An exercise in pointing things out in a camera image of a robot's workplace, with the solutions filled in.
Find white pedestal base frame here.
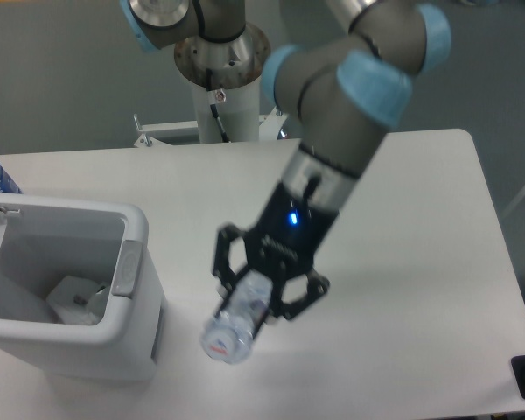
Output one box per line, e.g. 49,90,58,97
133,108,302,148

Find white plastic trash can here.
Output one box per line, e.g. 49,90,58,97
0,192,167,381

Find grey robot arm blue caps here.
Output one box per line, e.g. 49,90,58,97
213,1,452,320

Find white paper wrapper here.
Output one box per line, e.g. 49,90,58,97
86,284,110,319

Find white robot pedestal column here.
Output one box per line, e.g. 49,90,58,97
173,22,273,144

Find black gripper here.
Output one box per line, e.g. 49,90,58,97
212,182,339,323

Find clear plastic water bottle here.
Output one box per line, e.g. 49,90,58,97
200,271,272,364

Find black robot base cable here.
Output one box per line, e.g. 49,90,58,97
204,67,232,144

